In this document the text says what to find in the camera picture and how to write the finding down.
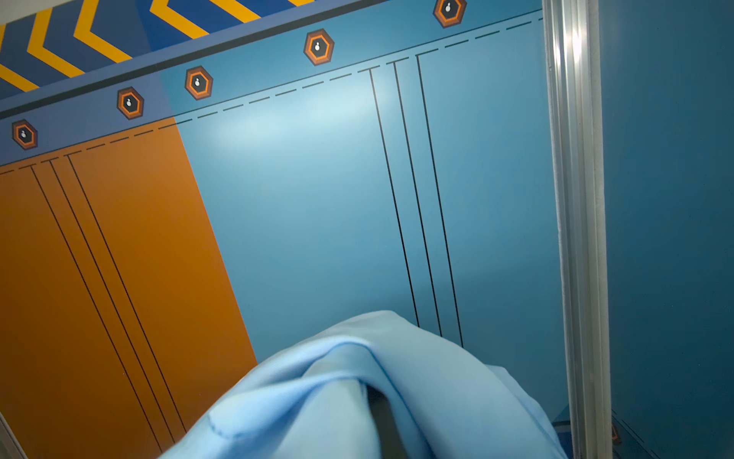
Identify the right aluminium corner post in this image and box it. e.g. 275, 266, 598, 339
542, 1, 613, 458

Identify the light blue cloth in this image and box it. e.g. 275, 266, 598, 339
167, 311, 565, 458

